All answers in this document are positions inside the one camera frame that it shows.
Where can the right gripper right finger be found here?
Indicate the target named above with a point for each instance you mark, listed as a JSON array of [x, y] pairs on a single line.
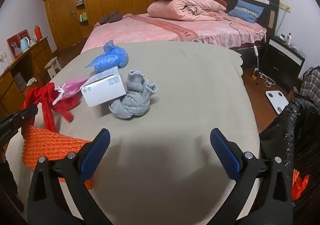
[[272, 203]]

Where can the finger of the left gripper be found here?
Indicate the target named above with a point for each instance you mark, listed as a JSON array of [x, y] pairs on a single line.
[[11, 124]]

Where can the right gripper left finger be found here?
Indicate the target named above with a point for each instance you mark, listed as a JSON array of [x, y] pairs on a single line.
[[47, 203]]

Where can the red plastic bag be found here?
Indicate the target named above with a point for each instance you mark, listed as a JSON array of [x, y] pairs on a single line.
[[298, 184]]

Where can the orange bubble wrap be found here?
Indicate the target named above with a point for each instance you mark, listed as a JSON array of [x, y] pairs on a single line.
[[42, 142]]

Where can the red cloth strip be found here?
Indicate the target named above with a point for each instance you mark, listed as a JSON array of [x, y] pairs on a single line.
[[46, 95]]

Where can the pink drawstring pouch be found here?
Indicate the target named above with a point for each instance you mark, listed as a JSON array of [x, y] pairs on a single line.
[[68, 89]]

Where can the white cardboard box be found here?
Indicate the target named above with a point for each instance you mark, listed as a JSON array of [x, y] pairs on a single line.
[[103, 87]]

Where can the blue plastic bag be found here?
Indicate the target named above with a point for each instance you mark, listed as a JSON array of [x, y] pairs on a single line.
[[113, 56]]

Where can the grey sock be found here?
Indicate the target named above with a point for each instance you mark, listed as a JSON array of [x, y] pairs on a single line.
[[136, 102]]

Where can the black lined trash bin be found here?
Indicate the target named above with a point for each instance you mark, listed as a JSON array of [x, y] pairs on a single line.
[[294, 137]]

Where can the wooden side cabinet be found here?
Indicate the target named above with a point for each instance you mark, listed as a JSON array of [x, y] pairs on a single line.
[[28, 65]]

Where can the small white stool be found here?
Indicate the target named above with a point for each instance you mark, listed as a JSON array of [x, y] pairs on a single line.
[[52, 66]]

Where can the light blue kettle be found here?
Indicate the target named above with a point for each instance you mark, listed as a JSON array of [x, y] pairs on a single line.
[[24, 43]]

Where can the red thermos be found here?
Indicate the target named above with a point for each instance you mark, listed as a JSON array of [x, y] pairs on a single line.
[[38, 33]]

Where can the white bathroom scale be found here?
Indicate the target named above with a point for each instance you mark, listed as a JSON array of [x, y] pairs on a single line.
[[277, 99]]

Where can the grey table cloth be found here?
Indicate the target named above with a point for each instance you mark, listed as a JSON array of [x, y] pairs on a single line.
[[160, 168]]

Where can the plaid cloth covered chair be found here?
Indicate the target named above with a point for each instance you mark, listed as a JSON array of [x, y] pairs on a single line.
[[311, 85]]

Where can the black nightstand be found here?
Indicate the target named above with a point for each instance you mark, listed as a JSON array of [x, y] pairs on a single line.
[[281, 63]]

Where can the dark neck pillow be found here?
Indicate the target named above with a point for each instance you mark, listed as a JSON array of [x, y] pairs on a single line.
[[114, 16]]

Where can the bed with pink sheet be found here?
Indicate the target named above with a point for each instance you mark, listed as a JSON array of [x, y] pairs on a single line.
[[230, 32]]

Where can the white lotion bottle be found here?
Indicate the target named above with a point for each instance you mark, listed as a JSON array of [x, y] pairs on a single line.
[[288, 39]]

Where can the blue pillow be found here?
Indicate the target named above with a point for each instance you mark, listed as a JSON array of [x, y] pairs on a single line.
[[246, 11]]

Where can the folded pink quilt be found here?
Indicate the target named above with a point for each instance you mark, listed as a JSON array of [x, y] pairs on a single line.
[[187, 10]]

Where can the red picture frame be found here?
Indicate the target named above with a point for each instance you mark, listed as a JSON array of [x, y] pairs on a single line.
[[14, 43]]

